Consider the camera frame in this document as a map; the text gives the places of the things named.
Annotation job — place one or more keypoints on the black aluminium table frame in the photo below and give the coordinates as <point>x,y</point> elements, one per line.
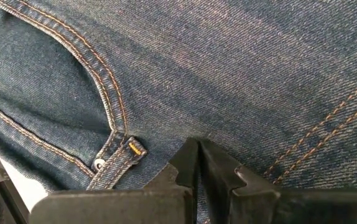
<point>12,203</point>

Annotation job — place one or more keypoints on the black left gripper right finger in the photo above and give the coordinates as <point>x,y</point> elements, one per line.
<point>259,208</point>

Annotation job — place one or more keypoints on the blue denim jeans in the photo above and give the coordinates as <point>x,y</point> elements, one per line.
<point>197,62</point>

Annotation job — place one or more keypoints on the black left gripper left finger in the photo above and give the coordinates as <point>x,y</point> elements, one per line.
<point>119,208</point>

